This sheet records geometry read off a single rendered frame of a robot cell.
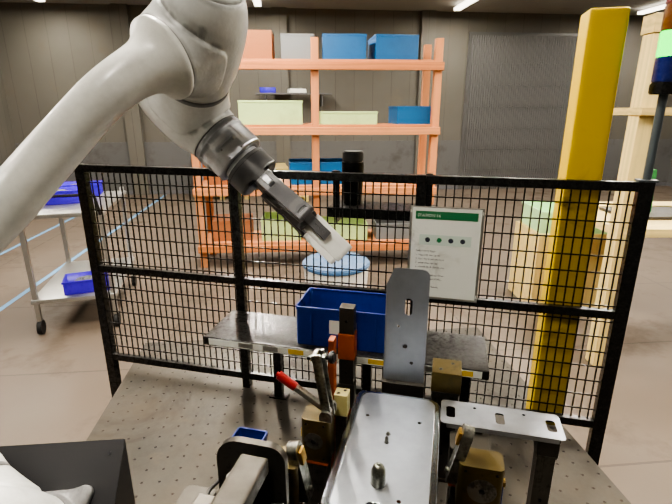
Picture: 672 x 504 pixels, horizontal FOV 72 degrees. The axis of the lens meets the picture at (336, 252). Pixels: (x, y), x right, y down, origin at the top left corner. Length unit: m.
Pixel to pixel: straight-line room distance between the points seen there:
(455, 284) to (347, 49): 3.95
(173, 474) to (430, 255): 1.03
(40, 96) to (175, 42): 10.80
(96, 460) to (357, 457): 0.62
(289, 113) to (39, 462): 4.32
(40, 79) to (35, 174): 10.77
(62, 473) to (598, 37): 1.73
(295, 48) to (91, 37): 6.45
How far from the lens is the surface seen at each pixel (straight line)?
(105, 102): 0.59
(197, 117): 0.72
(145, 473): 1.63
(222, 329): 1.63
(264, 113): 5.16
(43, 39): 11.36
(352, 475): 1.09
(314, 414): 1.16
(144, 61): 0.61
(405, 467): 1.11
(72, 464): 1.34
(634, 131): 3.44
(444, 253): 1.51
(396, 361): 1.35
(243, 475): 0.82
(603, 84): 1.53
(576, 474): 1.69
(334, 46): 5.19
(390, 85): 10.52
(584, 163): 1.53
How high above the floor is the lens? 1.74
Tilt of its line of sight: 17 degrees down
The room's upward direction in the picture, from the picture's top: straight up
